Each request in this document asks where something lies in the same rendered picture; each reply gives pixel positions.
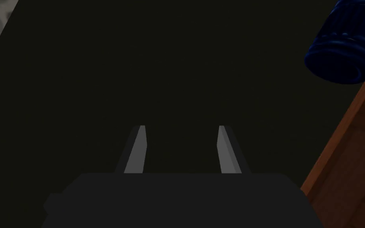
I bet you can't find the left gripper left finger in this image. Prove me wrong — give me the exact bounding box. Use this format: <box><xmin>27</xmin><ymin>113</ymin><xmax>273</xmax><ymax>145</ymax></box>
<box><xmin>114</xmin><ymin>125</ymin><xmax>148</xmax><ymax>174</ymax></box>

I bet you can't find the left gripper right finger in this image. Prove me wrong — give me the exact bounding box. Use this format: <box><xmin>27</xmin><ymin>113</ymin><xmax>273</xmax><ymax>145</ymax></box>
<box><xmin>217</xmin><ymin>125</ymin><xmax>251</xmax><ymax>174</ymax></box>

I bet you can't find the dark blue ribbed jar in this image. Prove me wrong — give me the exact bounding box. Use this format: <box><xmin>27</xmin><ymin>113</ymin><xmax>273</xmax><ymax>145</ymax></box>
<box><xmin>304</xmin><ymin>0</ymin><xmax>365</xmax><ymax>85</ymax></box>

